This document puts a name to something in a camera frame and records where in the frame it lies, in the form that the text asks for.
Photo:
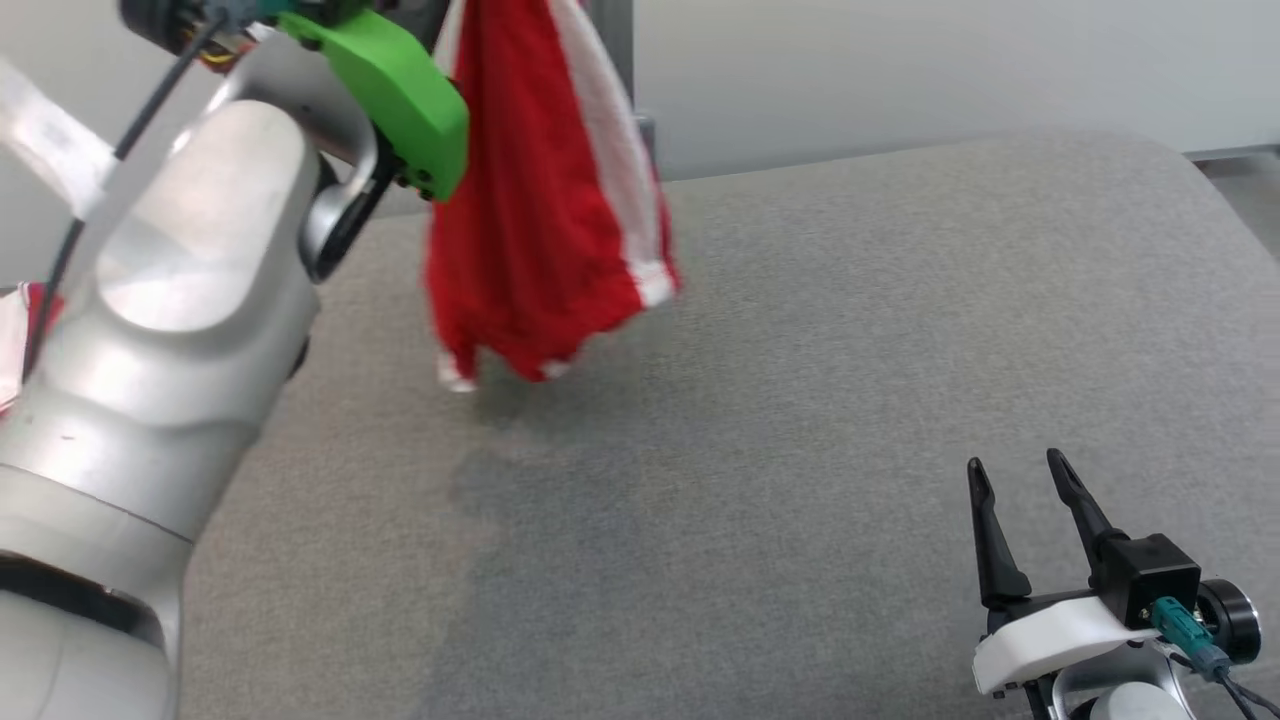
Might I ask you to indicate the left gripper body bright green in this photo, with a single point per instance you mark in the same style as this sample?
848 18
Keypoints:
410 100

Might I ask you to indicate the grey fabric sofa seat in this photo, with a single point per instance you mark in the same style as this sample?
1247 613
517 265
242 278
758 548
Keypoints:
800 400

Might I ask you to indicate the grey partition post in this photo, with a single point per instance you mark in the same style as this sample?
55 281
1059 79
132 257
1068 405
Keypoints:
612 40

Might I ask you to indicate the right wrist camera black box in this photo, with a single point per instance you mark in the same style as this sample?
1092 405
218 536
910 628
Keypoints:
1150 575

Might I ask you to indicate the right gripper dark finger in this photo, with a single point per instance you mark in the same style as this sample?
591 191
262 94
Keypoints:
995 550
1085 520

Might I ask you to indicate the red shorts with white stripe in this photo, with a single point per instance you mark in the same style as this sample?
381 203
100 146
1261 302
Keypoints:
520 200

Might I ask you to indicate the red shirt with white sleeves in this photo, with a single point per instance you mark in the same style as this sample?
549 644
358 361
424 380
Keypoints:
15 340

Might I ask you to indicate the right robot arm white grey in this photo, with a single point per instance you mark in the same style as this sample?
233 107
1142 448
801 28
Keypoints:
1140 702

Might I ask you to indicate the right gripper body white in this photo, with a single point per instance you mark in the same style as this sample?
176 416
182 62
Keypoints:
1050 635

